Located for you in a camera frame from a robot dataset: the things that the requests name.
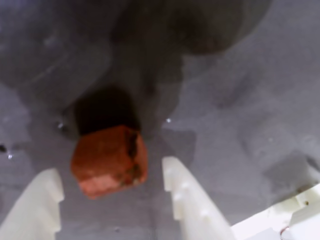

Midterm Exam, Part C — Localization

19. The black glossy mat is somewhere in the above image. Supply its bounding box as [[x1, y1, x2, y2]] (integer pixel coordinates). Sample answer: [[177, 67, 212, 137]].
[[0, 0, 320, 240]]

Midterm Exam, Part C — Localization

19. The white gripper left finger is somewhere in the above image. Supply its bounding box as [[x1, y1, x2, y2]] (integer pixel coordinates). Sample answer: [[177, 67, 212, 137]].
[[0, 167, 65, 240]]

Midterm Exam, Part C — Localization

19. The red cube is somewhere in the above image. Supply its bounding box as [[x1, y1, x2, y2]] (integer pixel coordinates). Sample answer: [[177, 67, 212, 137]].
[[70, 124, 149, 201]]

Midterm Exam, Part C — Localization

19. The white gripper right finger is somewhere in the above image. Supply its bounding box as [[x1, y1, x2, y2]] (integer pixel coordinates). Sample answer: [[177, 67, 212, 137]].
[[161, 155, 237, 240]]

